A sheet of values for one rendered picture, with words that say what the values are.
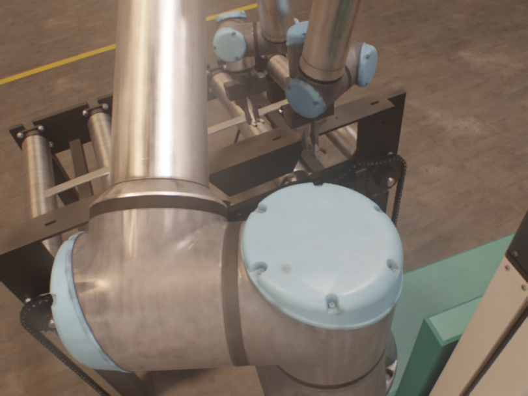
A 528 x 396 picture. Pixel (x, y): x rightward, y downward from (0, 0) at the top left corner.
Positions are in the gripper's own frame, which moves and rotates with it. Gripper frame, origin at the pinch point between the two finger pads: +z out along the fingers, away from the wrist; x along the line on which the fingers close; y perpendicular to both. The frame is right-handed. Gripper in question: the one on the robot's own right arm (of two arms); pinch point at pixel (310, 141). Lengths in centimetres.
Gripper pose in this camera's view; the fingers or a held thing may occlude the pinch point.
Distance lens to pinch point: 123.2
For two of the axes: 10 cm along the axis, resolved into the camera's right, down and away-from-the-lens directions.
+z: 0.8, 6.7, 7.3
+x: 9.0, -3.7, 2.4
